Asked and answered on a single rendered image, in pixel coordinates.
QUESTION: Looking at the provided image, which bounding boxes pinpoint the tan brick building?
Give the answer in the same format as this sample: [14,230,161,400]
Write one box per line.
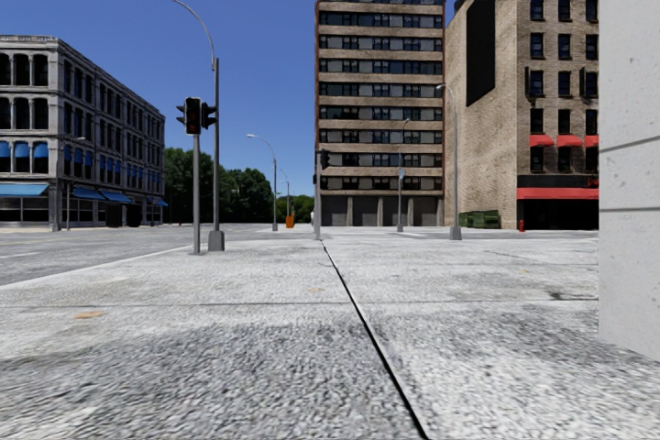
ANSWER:
[444,0,600,231]

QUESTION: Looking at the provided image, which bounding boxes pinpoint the grey stone building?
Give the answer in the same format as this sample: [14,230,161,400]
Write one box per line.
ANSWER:
[0,34,169,231]

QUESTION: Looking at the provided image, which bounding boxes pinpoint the traffic light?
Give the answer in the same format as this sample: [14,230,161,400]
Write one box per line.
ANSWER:
[312,148,332,241]
[175,96,218,255]

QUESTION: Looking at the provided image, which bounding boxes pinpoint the sign on a post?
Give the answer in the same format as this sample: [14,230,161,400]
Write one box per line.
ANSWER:
[395,117,412,233]

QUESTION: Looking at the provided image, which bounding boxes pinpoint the trees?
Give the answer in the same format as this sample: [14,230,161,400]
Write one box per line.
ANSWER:
[163,147,315,225]

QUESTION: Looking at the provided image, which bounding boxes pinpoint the pale concrete building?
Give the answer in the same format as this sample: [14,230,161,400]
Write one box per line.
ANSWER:
[598,0,660,369]

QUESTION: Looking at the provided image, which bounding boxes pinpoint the grey street lamp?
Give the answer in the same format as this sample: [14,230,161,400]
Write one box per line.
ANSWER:
[435,82,464,241]
[279,169,292,220]
[171,0,226,253]
[246,133,280,232]

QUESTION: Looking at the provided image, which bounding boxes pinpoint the dark green bin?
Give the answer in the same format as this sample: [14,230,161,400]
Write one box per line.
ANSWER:
[457,210,501,230]

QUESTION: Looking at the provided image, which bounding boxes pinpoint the brown banded tower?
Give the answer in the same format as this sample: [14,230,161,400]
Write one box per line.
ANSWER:
[314,0,446,227]

